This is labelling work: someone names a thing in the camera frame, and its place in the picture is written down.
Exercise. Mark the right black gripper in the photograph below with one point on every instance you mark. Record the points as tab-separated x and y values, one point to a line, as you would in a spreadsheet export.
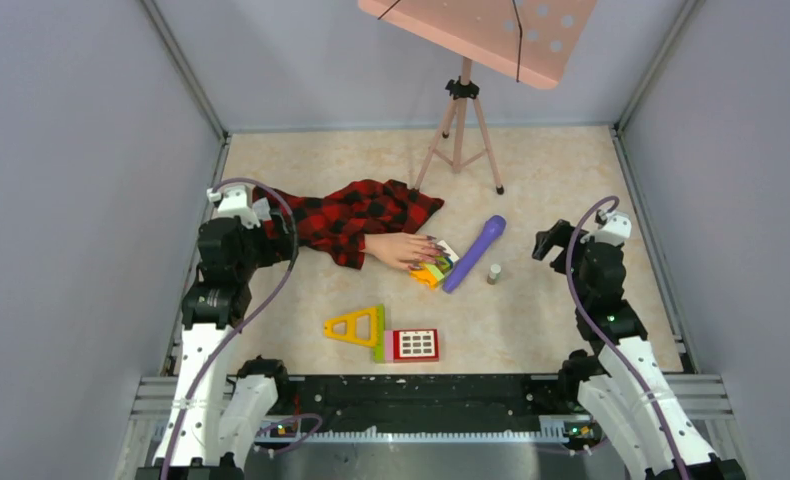
559	235

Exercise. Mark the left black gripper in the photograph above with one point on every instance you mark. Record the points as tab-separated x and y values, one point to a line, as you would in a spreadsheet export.
279	248

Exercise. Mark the nail polish bottle grey cap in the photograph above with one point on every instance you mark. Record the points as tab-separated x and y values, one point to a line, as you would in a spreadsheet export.
493	274

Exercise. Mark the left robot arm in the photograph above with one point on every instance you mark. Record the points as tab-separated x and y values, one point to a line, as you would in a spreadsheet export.
205	438

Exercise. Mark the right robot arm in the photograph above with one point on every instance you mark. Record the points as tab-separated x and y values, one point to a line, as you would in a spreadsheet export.
620	384

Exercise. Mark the mannequin hand with painted nails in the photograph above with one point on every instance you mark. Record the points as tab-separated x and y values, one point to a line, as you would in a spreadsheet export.
403	251

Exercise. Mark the purple toy microphone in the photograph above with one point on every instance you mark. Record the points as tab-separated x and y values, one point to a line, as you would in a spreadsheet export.
493	229

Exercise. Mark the red black plaid shirt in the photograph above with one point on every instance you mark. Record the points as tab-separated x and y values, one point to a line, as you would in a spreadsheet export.
337	223

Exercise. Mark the yellow triangle toy piece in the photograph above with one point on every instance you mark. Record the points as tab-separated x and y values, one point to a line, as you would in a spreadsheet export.
360	327

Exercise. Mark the pink music stand tripod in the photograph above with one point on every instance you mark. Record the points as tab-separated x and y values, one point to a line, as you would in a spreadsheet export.
448	140

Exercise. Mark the green toy plate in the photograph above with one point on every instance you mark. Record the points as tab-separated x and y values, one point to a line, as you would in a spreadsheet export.
379	350

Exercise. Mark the red window toy block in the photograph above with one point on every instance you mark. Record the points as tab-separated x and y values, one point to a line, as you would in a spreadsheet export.
411	346

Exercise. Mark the pink perforated stand tray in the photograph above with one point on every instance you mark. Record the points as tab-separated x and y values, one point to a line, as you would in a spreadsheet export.
530	41

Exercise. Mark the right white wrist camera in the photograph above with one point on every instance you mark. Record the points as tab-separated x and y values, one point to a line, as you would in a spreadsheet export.
613	228

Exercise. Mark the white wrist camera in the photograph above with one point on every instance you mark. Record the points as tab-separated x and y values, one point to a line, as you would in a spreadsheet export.
613	228
237	202

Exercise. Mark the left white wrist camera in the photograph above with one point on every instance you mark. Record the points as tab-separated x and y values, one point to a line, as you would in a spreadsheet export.
237	202

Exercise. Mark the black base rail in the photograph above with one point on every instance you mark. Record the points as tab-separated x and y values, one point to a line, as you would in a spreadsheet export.
427	404

